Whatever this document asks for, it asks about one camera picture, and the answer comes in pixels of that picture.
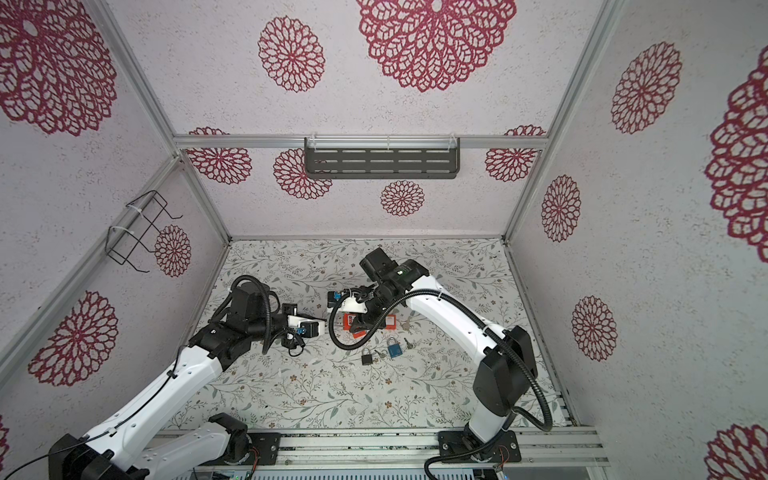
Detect blue padlock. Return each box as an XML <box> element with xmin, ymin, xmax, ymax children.
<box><xmin>386</xmin><ymin>337</ymin><xmax>403</xmax><ymax>359</ymax></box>

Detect black padlock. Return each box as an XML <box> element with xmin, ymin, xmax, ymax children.
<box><xmin>361</xmin><ymin>348</ymin><xmax>373</xmax><ymax>366</ymax></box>

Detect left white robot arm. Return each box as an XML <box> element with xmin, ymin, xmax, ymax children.
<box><xmin>48</xmin><ymin>275</ymin><xmax>305</xmax><ymax>479</ymax></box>

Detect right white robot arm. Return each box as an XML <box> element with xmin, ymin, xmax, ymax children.
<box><xmin>332</xmin><ymin>248</ymin><xmax>553</xmax><ymax>445</ymax></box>

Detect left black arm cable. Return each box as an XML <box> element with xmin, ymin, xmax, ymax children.
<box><xmin>0</xmin><ymin>344</ymin><xmax>187</xmax><ymax>480</ymax></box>

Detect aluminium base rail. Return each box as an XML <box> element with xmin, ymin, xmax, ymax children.
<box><xmin>149</xmin><ymin>425</ymin><xmax>610</xmax><ymax>475</ymax></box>

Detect grey slotted wall shelf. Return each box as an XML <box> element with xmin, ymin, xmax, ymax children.
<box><xmin>304</xmin><ymin>137</ymin><xmax>461</xmax><ymax>180</ymax></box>

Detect black wire wall basket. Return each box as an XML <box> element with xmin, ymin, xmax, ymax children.
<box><xmin>104</xmin><ymin>189</ymin><xmax>182</xmax><ymax>274</ymax></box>

